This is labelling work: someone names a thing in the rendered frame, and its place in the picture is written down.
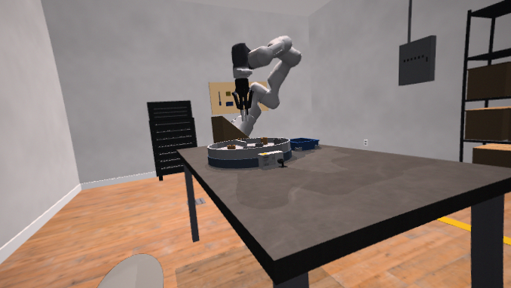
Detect blue crate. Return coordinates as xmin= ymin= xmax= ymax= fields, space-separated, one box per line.
xmin=290 ymin=138 xmax=320 ymax=152

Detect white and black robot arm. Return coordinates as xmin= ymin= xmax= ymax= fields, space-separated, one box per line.
xmin=231 ymin=36 xmax=301 ymax=136

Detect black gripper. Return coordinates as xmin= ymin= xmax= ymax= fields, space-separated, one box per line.
xmin=231 ymin=78 xmax=254 ymax=121

